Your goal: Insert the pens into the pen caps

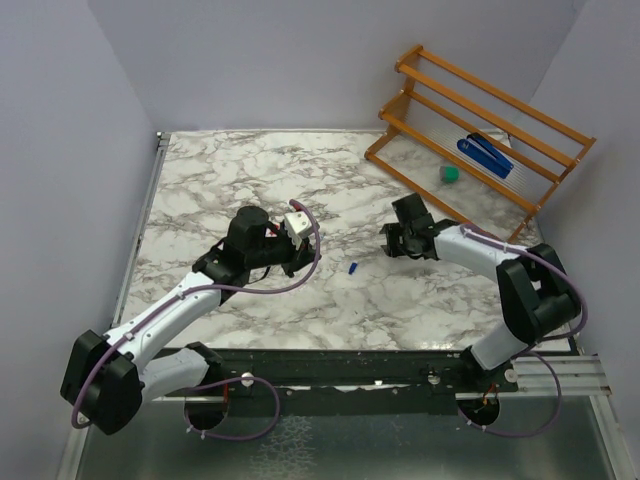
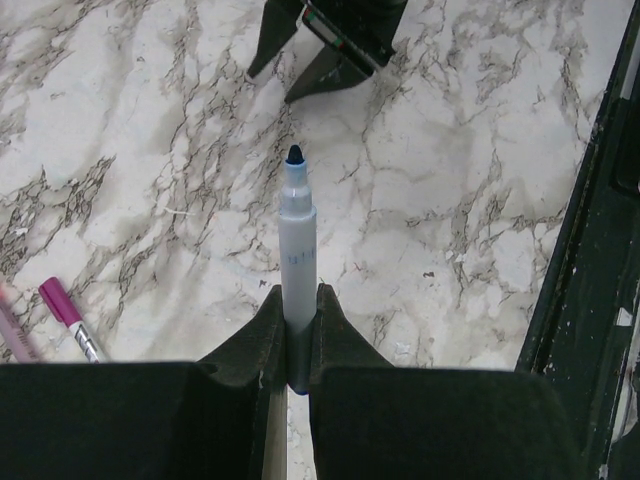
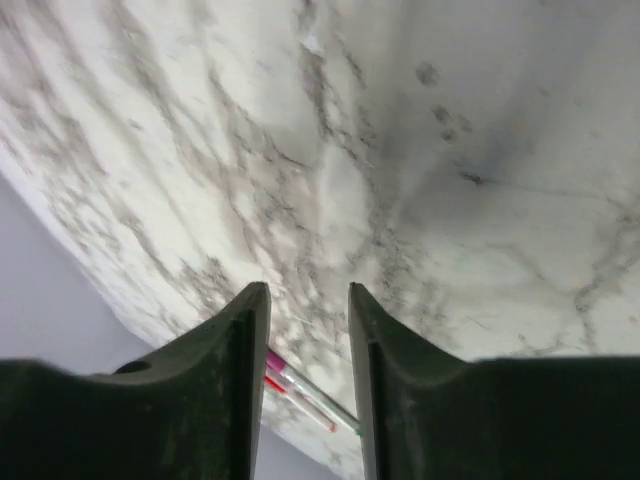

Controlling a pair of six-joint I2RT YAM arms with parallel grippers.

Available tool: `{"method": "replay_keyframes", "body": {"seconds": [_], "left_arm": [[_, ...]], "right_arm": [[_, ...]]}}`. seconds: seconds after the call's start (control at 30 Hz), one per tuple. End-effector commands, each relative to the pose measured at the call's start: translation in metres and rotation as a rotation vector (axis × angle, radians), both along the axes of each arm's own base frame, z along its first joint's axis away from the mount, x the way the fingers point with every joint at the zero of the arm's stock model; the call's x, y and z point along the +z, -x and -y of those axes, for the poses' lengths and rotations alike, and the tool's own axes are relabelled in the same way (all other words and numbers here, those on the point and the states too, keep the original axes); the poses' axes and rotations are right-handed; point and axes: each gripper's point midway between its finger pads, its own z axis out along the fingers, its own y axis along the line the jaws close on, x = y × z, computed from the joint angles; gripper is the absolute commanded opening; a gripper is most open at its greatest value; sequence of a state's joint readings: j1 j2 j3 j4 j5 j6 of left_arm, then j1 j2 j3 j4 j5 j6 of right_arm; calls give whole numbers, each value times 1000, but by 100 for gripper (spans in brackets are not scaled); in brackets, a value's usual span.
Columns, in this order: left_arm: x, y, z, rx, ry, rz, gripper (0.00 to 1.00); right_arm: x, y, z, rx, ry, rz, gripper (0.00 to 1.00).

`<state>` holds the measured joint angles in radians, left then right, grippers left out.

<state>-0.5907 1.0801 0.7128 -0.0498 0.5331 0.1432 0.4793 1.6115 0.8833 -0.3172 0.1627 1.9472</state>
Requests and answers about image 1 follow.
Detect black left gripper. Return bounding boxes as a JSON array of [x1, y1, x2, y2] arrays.
[[247, 227, 322, 278]]

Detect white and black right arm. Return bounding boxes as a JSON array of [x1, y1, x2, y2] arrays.
[[380, 193, 588, 391]]

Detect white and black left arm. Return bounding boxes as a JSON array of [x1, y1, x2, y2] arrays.
[[60, 200, 321, 435]]

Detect green cube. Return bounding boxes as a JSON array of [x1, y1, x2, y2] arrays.
[[439, 166, 460, 184]]

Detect blue stapler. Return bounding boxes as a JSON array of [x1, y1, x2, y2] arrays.
[[456, 133, 514, 179]]

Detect orange wooden rack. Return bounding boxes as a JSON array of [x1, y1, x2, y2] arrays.
[[365, 45, 596, 241]]

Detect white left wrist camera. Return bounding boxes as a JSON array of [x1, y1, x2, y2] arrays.
[[283, 211, 318, 249]]

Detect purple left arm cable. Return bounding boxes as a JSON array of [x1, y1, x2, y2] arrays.
[[70, 198, 322, 430]]

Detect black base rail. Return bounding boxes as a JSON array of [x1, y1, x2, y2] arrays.
[[184, 345, 518, 416]]

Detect aluminium table frame rail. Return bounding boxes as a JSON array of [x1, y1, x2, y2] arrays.
[[110, 132, 171, 327]]

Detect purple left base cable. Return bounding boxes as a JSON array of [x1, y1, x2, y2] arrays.
[[185, 374, 281, 442]]

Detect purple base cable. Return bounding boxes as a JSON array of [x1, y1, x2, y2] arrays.
[[185, 374, 281, 442], [464, 349, 564, 437]]

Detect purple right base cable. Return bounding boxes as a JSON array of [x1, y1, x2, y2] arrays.
[[464, 349, 564, 437]]

